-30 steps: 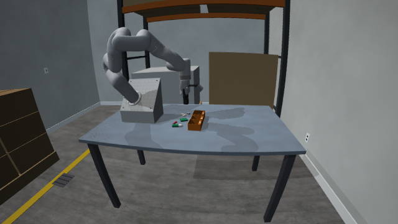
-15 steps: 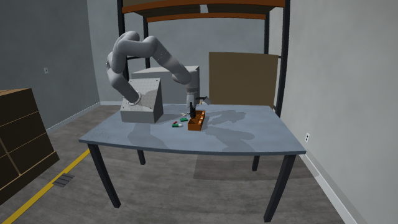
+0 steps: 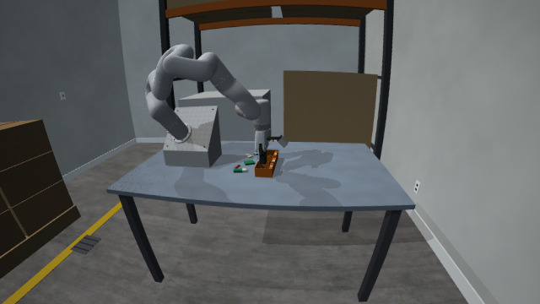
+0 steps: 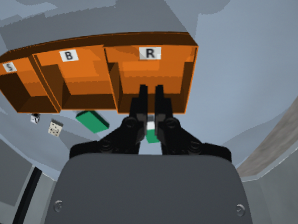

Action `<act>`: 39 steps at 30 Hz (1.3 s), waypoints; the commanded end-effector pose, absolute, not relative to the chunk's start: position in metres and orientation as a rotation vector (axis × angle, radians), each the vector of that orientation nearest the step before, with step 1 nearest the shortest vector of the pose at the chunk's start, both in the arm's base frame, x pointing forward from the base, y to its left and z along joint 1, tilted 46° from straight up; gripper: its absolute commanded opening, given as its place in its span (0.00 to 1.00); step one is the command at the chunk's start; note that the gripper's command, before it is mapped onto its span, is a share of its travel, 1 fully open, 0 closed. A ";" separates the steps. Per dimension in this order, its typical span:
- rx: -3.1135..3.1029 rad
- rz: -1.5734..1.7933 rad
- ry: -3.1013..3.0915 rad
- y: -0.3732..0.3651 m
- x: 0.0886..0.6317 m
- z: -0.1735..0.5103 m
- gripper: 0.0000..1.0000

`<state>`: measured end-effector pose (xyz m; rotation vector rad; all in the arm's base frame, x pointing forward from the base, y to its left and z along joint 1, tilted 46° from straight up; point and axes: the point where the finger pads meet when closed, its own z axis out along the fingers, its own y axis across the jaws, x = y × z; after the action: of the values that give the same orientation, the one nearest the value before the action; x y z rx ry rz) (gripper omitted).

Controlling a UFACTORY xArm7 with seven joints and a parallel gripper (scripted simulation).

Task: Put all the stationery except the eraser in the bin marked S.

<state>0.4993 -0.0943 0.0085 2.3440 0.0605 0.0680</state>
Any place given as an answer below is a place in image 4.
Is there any orange three-compartment tray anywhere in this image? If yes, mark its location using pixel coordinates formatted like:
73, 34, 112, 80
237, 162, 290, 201
0, 31, 199, 114

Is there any white domino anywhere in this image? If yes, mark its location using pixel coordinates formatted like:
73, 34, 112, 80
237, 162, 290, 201
48, 119, 64, 137

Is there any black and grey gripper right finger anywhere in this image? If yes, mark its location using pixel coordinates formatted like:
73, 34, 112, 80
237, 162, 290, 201
155, 85, 232, 162

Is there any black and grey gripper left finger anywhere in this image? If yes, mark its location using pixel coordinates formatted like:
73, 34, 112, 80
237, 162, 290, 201
69, 84, 148, 159

